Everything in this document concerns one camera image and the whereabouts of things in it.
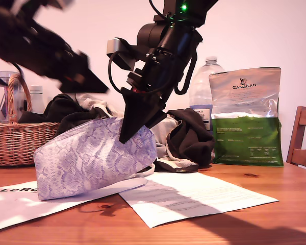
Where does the white printed paper sheet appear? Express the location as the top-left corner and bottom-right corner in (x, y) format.
(118, 171), (280, 229)

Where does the arm grey camera box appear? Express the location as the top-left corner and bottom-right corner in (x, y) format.
(47, 0), (76, 10)
(106, 37), (142, 72)

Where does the large clear water bottle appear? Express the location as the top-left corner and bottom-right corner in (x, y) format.
(189, 56), (226, 133)

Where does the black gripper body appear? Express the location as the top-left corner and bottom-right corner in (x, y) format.
(122, 57), (182, 103)

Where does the lilac snakeskin zip pouch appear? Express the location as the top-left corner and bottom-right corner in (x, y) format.
(33, 116), (158, 201)

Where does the brown wooden chair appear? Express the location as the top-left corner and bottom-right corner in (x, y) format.
(286, 106), (306, 171)

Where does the green silver Canagan bag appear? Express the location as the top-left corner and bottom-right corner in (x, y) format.
(208, 67), (285, 168)

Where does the dark brown grey-lined jacket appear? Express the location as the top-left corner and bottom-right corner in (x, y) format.
(18, 93), (216, 174)

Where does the black cable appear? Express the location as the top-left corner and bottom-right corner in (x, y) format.
(107, 50), (125, 93)
(174, 47), (199, 95)
(148, 0), (167, 19)

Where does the wicker basket with handle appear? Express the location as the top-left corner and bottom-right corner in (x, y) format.
(0, 73), (61, 167)

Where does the white metal bottle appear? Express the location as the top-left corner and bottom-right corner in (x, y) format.
(29, 85), (45, 115)

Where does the white LeRobot logo sheet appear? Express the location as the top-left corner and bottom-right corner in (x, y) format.
(0, 177), (148, 233)

